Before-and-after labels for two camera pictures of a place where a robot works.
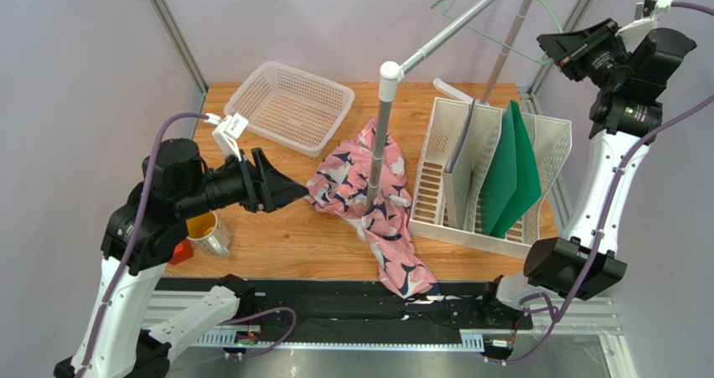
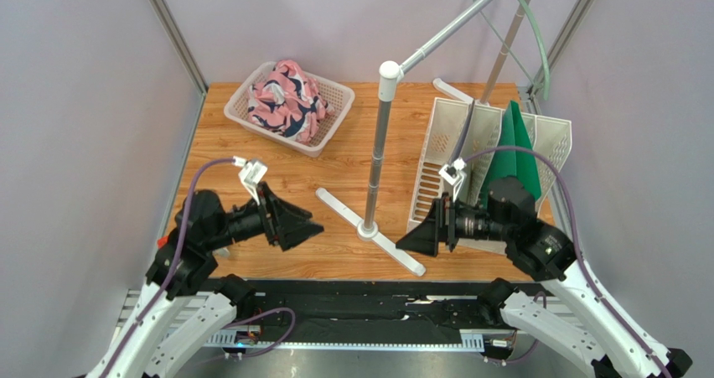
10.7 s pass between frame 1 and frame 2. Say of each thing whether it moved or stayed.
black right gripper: moved
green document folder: stayed
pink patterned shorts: moved
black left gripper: moved
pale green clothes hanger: moved
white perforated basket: stayed
